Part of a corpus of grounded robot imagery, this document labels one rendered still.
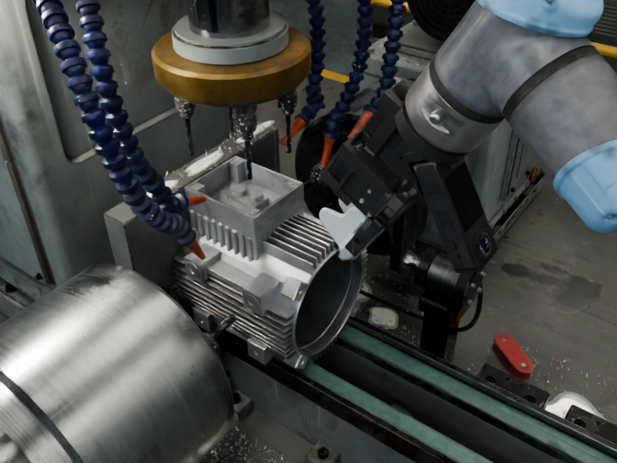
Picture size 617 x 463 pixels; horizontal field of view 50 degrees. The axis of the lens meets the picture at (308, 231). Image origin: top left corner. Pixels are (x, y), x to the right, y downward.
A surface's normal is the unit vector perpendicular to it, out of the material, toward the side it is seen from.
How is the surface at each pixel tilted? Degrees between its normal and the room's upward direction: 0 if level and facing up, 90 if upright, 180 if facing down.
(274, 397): 90
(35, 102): 90
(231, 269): 0
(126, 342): 28
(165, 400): 58
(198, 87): 90
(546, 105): 71
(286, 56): 0
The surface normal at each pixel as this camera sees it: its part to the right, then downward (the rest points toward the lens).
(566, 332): -0.01, -0.80
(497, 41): -0.69, 0.25
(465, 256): -0.60, 0.47
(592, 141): -0.54, -0.02
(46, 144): 0.80, 0.35
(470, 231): 0.69, -0.10
